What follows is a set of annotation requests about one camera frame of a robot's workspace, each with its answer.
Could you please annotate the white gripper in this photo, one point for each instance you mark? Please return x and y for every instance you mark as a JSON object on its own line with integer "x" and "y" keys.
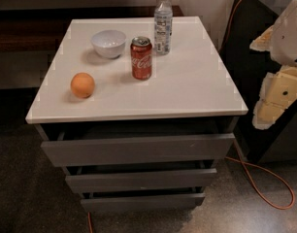
{"x": 288, "y": 38}

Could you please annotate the grey top drawer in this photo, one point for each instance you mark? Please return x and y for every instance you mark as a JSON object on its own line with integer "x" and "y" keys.
{"x": 138, "y": 150}

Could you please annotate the orange fruit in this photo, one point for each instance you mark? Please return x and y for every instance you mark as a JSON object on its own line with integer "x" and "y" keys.
{"x": 82, "y": 85}

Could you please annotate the red coke can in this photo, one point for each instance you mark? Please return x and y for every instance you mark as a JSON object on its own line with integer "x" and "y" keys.
{"x": 141, "y": 60}

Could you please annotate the white bowl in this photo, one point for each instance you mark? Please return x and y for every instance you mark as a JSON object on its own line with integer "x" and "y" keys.
{"x": 109, "y": 43}

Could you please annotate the clear plastic water bottle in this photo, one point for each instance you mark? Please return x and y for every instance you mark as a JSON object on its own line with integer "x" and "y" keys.
{"x": 163, "y": 16}

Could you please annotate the white-topped grey drawer cabinet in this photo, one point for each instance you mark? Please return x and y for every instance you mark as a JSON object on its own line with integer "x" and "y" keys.
{"x": 190, "y": 92}

